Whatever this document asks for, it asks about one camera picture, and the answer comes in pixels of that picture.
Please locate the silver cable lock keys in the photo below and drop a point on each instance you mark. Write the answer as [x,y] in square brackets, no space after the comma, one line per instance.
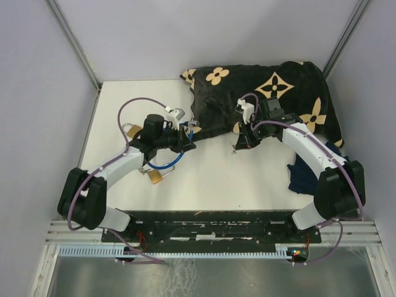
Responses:
[233,150]

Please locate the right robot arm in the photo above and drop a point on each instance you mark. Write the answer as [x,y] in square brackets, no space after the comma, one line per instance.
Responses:
[340,191]

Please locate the brass padlock with key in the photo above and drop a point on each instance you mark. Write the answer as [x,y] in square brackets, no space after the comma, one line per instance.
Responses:
[131,129]

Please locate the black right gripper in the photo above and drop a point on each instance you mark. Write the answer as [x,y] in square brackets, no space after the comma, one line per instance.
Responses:
[244,140]

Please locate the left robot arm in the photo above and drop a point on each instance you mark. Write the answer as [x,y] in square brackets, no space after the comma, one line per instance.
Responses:
[84,197]

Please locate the white slotted cable duct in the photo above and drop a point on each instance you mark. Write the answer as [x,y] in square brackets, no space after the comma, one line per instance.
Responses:
[188,249]

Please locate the black floral patterned blanket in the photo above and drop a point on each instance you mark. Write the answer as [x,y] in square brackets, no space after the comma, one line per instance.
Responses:
[300,87]

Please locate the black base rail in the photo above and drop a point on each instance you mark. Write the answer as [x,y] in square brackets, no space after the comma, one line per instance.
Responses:
[271,227]

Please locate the right aluminium frame post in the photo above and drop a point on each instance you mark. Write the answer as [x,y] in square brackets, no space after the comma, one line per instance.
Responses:
[352,24]

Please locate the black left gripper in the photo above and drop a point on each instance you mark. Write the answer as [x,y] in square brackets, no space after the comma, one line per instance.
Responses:
[184,143]

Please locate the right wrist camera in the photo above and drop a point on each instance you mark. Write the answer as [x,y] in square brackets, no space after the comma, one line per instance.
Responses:
[245,109]

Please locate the dark blue cloth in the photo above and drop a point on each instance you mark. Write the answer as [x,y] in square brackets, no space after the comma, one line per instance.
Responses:
[302,178]

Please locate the aluminium frame post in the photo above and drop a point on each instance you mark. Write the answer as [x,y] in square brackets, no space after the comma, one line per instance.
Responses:
[73,42]
[352,24]

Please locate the large brass padlock with keys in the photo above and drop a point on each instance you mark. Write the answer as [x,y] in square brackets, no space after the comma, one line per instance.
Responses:
[156,175]

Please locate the left aluminium frame post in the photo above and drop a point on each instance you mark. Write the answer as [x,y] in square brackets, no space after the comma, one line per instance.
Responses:
[73,42]

